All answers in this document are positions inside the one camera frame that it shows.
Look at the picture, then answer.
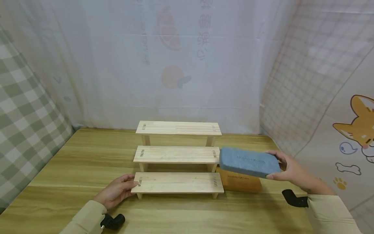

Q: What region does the person's left hand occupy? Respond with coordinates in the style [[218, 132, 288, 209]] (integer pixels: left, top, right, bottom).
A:
[[93, 174, 139, 210]]

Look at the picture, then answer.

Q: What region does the person's right hand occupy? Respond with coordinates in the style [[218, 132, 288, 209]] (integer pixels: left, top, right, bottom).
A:
[[266, 150, 336, 196]]

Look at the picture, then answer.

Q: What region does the blue rectangular box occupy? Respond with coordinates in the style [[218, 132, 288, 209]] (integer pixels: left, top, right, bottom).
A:
[[219, 147, 282, 179]]

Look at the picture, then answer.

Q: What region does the three-tier wooden step shelf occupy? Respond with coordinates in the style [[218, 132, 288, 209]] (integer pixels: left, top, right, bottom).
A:
[[131, 121, 225, 200]]

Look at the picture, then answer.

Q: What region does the person's right forearm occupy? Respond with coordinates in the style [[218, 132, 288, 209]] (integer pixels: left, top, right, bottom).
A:
[[307, 194, 363, 234]]

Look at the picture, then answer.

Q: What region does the person's left forearm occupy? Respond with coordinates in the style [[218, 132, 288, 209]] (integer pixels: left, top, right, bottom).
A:
[[59, 200, 108, 234]]

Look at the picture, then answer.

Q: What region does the black wrist band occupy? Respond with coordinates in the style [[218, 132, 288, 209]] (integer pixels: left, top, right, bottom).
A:
[[100, 213, 126, 231], [281, 189, 310, 208]]

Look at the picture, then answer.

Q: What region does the orange rectangular box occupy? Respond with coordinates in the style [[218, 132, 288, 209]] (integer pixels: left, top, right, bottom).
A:
[[216, 166, 263, 194]]

